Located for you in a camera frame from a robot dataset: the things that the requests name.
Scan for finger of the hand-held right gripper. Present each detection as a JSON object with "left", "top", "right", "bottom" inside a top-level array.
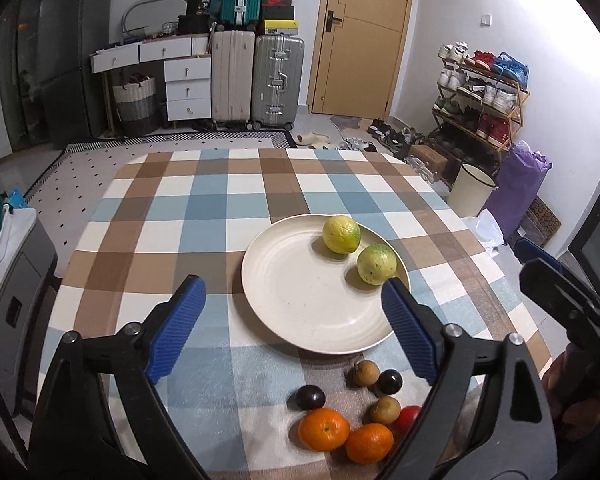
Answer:
[
  {"left": 513, "top": 237, "right": 588, "bottom": 291},
  {"left": 519, "top": 258, "right": 600, "bottom": 343}
]

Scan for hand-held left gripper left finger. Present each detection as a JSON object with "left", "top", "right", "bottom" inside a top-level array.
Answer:
[{"left": 28, "top": 275, "right": 208, "bottom": 480}]

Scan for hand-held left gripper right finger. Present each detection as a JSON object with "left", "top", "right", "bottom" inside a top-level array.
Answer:
[{"left": 380, "top": 277, "right": 558, "bottom": 480}]

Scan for dark purple plum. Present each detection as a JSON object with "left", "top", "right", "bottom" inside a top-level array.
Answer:
[
  {"left": 376, "top": 369, "right": 404, "bottom": 396},
  {"left": 294, "top": 385, "right": 327, "bottom": 411}
]

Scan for brown sapodilla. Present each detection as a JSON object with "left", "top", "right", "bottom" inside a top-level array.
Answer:
[
  {"left": 370, "top": 396, "right": 402, "bottom": 426},
  {"left": 348, "top": 360, "right": 381, "bottom": 389}
]

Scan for red tomato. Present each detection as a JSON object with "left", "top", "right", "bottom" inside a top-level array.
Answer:
[{"left": 391, "top": 405, "right": 423, "bottom": 436}]

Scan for cream round plate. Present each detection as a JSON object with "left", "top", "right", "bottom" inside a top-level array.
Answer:
[{"left": 241, "top": 214, "right": 412, "bottom": 356}]

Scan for orange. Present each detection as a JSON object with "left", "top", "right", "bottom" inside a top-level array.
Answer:
[
  {"left": 345, "top": 423, "right": 395, "bottom": 464},
  {"left": 298, "top": 408, "right": 351, "bottom": 452}
]

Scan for person's right hand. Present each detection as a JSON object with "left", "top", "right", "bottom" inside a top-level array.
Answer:
[{"left": 541, "top": 354, "right": 600, "bottom": 443}]

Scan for brown doormat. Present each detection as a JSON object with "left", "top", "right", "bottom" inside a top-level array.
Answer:
[{"left": 522, "top": 196, "right": 563, "bottom": 247}]

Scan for white plastic bag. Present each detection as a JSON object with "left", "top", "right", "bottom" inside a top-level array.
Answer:
[{"left": 475, "top": 210, "right": 506, "bottom": 252}]

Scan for purple bag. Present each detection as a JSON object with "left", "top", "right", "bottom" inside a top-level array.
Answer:
[{"left": 482, "top": 142, "right": 552, "bottom": 243}]

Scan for green yellow lemon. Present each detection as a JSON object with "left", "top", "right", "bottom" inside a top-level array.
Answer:
[
  {"left": 356, "top": 243, "right": 398, "bottom": 286},
  {"left": 322, "top": 215, "right": 362, "bottom": 254}
]

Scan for white bin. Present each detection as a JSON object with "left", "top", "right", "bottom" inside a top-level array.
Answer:
[{"left": 447, "top": 162, "right": 498, "bottom": 217}]

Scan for wooden shoe rack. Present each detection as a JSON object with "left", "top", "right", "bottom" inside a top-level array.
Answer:
[{"left": 432, "top": 42, "right": 531, "bottom": 161}]

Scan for brown cardboard box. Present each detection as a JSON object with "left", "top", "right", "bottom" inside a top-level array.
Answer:
[{"left": 410, "top": 144, "right": 448, "bottom": 177}]

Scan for grey cabinet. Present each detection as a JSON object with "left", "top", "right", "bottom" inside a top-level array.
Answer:
[{"left": 0, "top": 210, "right": 58, "bottom": 418}]

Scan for row of shoes on rack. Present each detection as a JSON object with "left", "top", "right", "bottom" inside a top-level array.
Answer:
[{"left": 434, "top": 41, "right": 530, "bottom": 147}]

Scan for dotted rug with striped border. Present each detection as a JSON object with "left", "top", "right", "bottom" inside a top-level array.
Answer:
[{"left": 25, "top": 130, "right": 293, "bottom": 261}]

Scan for pile of shoes on floor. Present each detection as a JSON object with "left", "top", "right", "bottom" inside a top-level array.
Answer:
[{"left": 337, "top": 117, "right": 431, "bottom": 158}]

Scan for white basket with green cloth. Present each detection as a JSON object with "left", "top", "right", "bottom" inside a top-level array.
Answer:
[{"left": 0, "top": 191, "right": 37, "bottom": 273}]

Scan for beige slippers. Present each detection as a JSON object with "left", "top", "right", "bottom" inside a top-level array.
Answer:
[{"left": 295, "top": 131, "right": 332, "bottom": 150}]

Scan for small grey mat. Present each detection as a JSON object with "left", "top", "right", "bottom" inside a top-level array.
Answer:
[{"left": 330, "top": 114, "right": 363, "bottom": 133}]

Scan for woven laundry basket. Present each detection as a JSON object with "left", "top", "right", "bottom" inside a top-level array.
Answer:
[{"left": 111, "top": 74, "right": 160, "bottom": 136}]

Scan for beige suitcase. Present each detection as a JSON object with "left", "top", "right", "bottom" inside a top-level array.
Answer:
[{"left": 211, "top": 30, "right": 257, "bottom": 128}]

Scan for white desk with drawers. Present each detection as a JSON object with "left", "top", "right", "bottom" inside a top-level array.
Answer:
[{"left": 90, "top": 32, "right": 213, "bottom": 131}]

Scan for wooden door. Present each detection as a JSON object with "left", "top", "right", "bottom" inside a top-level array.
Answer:
[{"left": 310, "top": 0, "right": 416, "bottom": 118}]

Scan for silver suitcase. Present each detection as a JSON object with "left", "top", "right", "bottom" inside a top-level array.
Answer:
[{"left": 251, "top": 34, "right": 306, "bottom": 130}]

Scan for dark grey refrigerator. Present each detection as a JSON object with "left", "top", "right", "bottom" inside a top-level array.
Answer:
[{"left": 0, "top": 0, "right": 113, "bottom": 148}]

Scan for black bag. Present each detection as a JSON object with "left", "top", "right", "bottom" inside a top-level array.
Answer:
[{"left": 177, "top": 0, "right": 216, "bottom": 36}]

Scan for yellow and black shoe box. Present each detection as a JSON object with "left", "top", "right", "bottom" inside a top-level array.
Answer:
[{"left": 258, "top": 19, "right": 300, "bottom": 36}]

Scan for curved metal rail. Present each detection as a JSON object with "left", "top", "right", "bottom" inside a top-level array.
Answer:
[{"left": 121, "top": 0, "right": 188, "bottom": 36}]

